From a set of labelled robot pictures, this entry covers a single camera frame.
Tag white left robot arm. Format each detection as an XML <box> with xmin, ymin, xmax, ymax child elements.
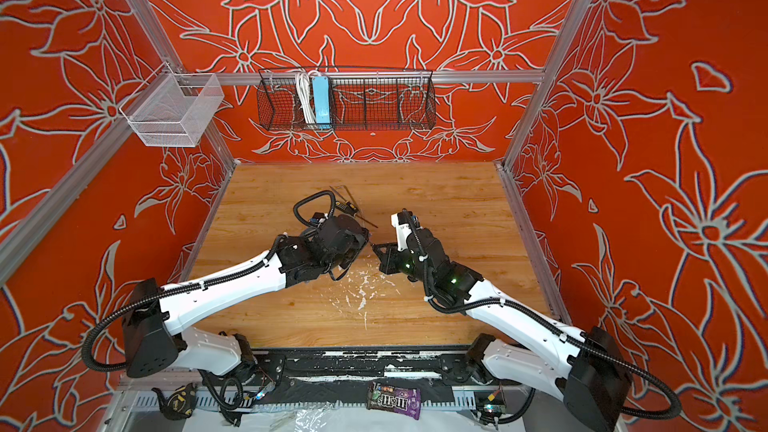
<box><xmin>81</xmin><ymin>215</ymin><xmax>370</xmax><ymax>378</ymax></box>

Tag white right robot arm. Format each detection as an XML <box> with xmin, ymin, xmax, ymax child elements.
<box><xmin>372</xmin><ymin>224</ymin><xmax>682</xmax><ymax>431</ymax></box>

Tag thin metal rods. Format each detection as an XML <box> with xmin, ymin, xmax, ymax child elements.
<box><xmin>329</xmin><ymin>185</ymin><xmax>358</xmax><ymax>208</ymax></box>

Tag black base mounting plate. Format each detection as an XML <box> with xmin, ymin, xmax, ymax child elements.
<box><xmin>245</xmin><ymin>345</ymin><xmax>500</xmax><ymax>387</ymax></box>

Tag purple candy bag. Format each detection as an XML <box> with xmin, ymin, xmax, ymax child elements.
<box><xmin>365</xmin><ymin>382</ymin><xmax>422</xmax><ymax>420</ymax></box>

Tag light blue box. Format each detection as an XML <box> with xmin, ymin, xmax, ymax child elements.
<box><xmin>312</xmin><ymin>75</ymin><xmax>331</xmax><ymax>129</ymax></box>

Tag black tape measure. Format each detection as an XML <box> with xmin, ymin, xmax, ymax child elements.
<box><xmin>152</xmin><ymin>383</ymin><xmax>197</xmax><ymax>421</ymax></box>

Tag aluminium horizontal rear bar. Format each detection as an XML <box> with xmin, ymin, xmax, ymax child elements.
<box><xmin>176</xmin><ymin>69</ymin><xmax>544</xmax><ymax>87</ymax></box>

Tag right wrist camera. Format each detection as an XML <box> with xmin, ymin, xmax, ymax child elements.
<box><xmin>391</xmin><ymin>209</ymin><xmax>413</xmax><ymax>251</ymax></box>

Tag aluminium table edge rail right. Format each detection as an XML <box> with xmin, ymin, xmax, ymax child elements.
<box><xmin>493</xmin><ymin>161</ymin><xmax>572</xmax><ymax>324</ymax></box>

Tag black wire wall basket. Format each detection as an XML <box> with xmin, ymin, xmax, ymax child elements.
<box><xmin>256</xmin><ymin>67</ymin><xmax>437</xmax><ymax>132</ymax></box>

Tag aluminium frame post left rear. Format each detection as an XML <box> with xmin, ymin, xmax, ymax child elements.
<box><xmin>126</xmin><ymin>0</ymin><xmax>236</xmax><ymax>173</ymax></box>

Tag aluminium frame post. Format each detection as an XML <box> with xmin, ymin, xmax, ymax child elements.
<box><xmin>501</xmin><ymin>0</ymin><xmax>592</xmax><ymax>173</ymax></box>
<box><xmin>126</xmin><ymin>0</ymin><xmax>236</xmax><ymax>173</ymax></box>

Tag white cables in basket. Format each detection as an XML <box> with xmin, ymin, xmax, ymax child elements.
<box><xmin>295</xmin><ymin>70</ymin><xmax>316</xmax><ymax>127</ymax></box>

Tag clear plastic wall bin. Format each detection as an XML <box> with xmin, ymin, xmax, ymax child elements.
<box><xmin>118</xmin><ymin>63</ymin><xmax>224</xmax><ymax>148</ymax></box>

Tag aluminium left side rail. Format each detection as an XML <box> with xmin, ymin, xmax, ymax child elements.
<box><xmin>1</xmin><ymin>120</ymin><xmax>132</xmax><ymax>286</ymax></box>

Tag aluminium frame post right rear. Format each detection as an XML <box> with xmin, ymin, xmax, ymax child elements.
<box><xmin>501</xmin><ymin>0</ymin><xmax>592</xmax><ymax>173</ymax></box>

